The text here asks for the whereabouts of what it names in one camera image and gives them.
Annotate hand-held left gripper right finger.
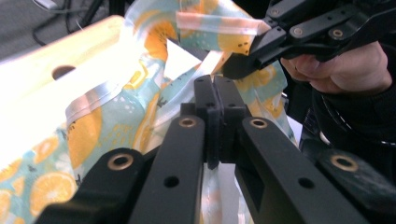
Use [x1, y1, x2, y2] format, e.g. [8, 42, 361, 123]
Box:
[214, 75, 252, 164]

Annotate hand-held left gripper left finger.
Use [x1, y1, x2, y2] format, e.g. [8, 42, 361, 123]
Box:
[180, 74, 223, 171]

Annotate orange slice print bag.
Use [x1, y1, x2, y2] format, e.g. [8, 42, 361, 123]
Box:
[0, 0, 297, 224]

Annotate light blue perforated plastic basket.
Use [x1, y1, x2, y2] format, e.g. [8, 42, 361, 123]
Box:
[0, 14, 144, 172]

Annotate black cable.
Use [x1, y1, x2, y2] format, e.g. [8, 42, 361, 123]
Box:
[78, 0, 106, 32]

